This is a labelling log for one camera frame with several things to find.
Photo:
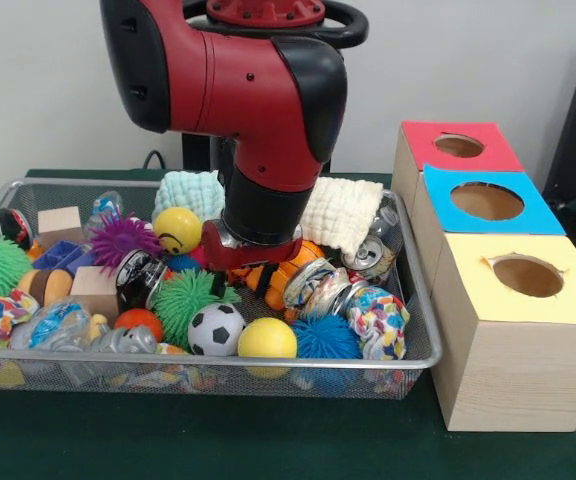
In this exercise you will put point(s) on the small soccer ball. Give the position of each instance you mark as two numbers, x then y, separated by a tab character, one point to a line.
216	330

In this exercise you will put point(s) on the yellow smiley ball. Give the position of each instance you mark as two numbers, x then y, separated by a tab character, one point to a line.
176	230

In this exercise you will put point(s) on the blue spiky rubber ball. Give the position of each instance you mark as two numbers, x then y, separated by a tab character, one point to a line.
325	337

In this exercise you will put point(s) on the mint green waffle cloth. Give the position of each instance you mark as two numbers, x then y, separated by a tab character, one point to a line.
193	192

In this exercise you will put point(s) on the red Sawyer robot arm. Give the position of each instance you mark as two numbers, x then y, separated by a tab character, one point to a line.
238	90

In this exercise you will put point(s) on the red crushed soda can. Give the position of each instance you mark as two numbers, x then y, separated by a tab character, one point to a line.
140	280

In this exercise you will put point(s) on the cream yellow waffle cloth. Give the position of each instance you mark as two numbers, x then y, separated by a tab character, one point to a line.
343	215

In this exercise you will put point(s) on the small orange basketball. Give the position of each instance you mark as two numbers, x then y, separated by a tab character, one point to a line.
290	268

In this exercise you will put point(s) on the purple spiky monster toy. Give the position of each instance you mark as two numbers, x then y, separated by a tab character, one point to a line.
120	240

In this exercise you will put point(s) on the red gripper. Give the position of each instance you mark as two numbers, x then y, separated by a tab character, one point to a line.
248	258

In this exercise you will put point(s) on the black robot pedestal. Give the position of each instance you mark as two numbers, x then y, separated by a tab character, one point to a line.
343	25

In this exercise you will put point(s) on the clear mesh bin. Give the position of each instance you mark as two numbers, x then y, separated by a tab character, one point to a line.
413	330

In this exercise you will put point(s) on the wooden box with three holes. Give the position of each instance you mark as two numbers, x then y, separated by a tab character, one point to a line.
518	370

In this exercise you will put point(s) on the small green spiky ball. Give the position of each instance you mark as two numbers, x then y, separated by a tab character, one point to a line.
190	305

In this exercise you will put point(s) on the dark green tablecloth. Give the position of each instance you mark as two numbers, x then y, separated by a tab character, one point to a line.
168	440

